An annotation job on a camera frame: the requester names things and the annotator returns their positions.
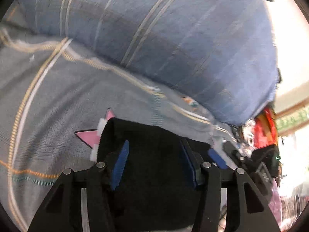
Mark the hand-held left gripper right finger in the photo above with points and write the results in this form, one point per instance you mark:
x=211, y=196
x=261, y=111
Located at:
x=188, y=165

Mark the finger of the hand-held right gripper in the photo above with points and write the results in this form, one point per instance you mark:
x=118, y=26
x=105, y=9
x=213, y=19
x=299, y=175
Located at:
x=233, y=153
x=217, y=159

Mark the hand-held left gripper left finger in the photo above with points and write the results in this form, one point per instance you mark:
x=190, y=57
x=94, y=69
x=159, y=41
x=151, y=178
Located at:
x=120, y=164

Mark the black pants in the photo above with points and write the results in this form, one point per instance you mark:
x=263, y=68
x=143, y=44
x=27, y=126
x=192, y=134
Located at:
x=154, y=162

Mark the pink cloth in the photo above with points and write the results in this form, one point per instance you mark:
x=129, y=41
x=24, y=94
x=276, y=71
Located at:
x=276, y=203

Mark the green patterned window ledge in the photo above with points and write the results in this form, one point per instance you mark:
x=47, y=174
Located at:
x=293, y=119

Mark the grey printed bed sheet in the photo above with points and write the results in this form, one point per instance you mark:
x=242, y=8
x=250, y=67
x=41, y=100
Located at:
x=60, y=101

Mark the blue plaid pillow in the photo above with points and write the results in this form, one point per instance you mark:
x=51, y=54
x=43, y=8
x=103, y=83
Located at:
x=169, y=41

